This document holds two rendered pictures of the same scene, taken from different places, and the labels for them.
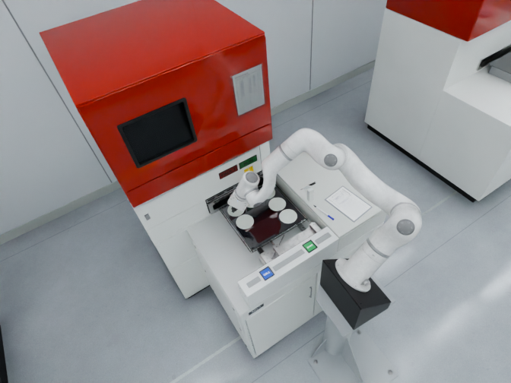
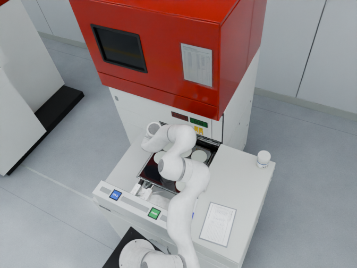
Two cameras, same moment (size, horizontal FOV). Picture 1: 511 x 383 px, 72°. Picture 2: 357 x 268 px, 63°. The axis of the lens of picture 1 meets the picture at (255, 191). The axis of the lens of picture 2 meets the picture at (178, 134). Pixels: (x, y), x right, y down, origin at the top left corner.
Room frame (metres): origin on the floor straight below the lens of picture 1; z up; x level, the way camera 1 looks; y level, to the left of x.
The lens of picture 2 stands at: (0.76, -0.91, 2.45)
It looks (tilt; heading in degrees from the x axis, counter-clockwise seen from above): 52 degrees down; 60
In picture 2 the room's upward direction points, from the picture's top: 9 degrees counter-clockwise
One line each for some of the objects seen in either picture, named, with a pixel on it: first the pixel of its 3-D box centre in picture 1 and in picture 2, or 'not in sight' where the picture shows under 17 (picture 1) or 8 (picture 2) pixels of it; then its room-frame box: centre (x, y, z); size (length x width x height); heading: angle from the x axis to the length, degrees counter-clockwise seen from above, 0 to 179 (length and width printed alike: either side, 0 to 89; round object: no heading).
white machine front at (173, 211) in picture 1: (210, 190); (164, 117); (1.34, 0.25, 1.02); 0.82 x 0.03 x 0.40; 116
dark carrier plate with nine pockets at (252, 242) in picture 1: (261, 213); (176, 164); (1.22, -0.02, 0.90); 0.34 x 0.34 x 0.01; 26
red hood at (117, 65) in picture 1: (163, 89); (179, 24); (1.62, 0.39, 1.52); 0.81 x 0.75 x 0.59; 116
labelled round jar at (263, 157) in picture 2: not in sight; (263, 159); (1.59, -0.38, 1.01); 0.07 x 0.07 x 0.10
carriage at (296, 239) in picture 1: (291, 247); (159, 202); (0.99, -0.15, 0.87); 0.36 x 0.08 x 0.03; 116
